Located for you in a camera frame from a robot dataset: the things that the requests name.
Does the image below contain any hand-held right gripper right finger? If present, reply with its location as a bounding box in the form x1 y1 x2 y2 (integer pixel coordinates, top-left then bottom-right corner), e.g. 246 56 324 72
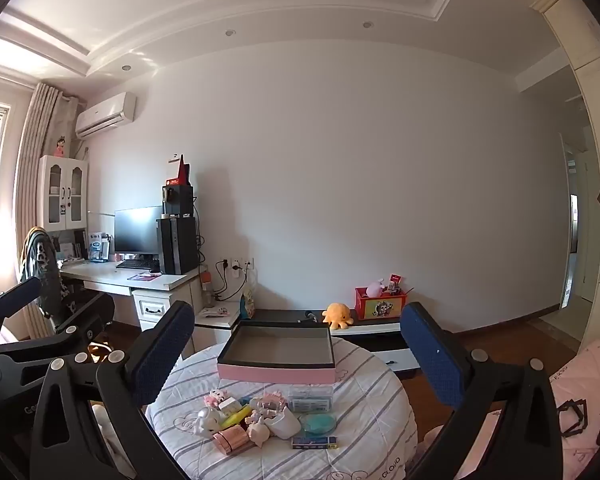
400 302 566 480

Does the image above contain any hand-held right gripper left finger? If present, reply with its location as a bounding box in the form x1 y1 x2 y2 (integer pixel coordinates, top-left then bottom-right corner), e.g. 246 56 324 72
30 301 196 480

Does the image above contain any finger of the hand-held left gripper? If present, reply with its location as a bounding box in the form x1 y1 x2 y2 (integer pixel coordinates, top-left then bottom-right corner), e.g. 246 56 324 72
0 276 42 333
0 292 116 361

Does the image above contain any white astronaut figurine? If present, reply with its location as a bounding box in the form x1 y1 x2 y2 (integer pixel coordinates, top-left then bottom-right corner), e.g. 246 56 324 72
192 406 223 437

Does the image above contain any yellow highlighter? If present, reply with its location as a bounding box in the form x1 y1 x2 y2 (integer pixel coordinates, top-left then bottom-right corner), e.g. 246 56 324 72
220 406 253 429

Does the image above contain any rose pink container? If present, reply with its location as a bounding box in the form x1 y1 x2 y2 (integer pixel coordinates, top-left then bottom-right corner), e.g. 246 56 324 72
212 424 251 456

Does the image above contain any pink storage box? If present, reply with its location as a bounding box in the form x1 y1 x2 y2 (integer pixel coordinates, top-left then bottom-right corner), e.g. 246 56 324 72
216 321 337 384

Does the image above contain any pink block house toy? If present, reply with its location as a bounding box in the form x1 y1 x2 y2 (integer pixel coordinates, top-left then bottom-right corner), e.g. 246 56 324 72
252 392 287 414

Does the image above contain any pink pig figurine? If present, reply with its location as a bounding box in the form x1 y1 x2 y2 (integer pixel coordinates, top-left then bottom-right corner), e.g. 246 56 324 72
247 417 271 448

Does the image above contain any clear plastic box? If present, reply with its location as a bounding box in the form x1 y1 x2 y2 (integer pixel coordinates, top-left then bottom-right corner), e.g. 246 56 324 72
287 385 333 413

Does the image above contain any teal round dish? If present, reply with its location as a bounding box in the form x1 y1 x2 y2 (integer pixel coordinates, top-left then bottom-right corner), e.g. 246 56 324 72
298 411 338 436

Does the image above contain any dark blue box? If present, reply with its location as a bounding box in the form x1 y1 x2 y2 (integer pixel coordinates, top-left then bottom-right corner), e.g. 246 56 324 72
292 436 340 450

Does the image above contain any white curved gadget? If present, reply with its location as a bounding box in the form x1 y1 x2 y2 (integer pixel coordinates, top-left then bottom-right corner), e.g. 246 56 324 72
269 407 302 440

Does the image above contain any black office chair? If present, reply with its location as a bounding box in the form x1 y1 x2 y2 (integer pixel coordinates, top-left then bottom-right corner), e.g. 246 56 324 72
19 227 116 333

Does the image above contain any white desk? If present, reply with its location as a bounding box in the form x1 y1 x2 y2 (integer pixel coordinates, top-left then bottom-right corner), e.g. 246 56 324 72
60 260 203 331

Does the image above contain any black white low cabinet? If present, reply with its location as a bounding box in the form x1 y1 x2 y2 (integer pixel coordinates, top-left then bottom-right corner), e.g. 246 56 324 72
195 305 421 381

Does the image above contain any blue white desk box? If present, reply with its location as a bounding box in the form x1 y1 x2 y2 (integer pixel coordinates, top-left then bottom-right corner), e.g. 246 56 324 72
87 232 112 263

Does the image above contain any red toy box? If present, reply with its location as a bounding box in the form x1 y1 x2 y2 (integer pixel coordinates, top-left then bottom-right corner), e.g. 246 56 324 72
355 286 407 321

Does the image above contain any striped white tablecloth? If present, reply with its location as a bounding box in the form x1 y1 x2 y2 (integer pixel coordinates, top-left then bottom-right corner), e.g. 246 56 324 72
145 335 418 480

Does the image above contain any black computer monitor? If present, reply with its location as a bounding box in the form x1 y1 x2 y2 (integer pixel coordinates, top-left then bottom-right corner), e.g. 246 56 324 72
114 206 164 256

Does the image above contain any printed snack bag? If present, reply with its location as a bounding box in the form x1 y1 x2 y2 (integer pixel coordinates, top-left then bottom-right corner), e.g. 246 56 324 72
239 280 258 320

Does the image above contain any orange octopus plush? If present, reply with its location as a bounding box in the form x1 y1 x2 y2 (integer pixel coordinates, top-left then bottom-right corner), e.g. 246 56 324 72
322 303 353 331

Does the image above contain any black computer tower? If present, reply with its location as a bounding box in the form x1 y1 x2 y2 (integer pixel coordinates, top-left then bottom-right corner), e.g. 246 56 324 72
156 216 201 276

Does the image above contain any white glass-door cabinet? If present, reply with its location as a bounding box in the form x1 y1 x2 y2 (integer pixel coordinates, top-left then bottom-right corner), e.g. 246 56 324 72
36 155 89 233

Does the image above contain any black speaker box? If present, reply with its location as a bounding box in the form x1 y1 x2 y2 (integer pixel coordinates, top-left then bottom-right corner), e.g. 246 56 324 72
162 184 195 218

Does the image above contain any pink bedding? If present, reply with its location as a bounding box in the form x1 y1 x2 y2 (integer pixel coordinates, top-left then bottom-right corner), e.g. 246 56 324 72
450 340 600 480

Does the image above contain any beige curtain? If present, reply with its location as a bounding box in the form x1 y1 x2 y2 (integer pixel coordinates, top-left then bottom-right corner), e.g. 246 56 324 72
12 82 79 336

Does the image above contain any red cardboard box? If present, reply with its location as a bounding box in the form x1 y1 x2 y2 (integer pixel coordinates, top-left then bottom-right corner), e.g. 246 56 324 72
166 155 191 186

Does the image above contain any white air conditioner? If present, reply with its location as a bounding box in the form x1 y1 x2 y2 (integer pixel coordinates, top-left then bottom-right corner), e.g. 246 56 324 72
75 91 137 140

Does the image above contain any white door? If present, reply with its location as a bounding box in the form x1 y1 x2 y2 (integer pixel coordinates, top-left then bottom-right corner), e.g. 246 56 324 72
577 150 600 303

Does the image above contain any black folding frame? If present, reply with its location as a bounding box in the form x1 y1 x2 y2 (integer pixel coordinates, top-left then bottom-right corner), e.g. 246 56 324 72
557 399 588 436

